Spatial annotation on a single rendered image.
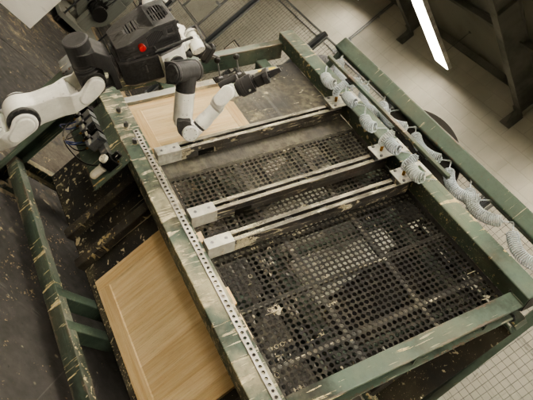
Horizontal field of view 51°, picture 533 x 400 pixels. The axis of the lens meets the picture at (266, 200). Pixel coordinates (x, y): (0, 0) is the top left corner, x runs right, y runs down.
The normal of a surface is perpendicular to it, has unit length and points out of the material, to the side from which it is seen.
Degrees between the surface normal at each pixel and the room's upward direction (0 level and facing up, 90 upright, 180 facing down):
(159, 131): 54
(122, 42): 82
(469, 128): 90
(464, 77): 90
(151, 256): 90
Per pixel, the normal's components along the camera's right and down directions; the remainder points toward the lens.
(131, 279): -0.44, -0.40
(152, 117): 0.09, -0.68
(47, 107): 0.45, 0.68
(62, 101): 0.04, 0.76
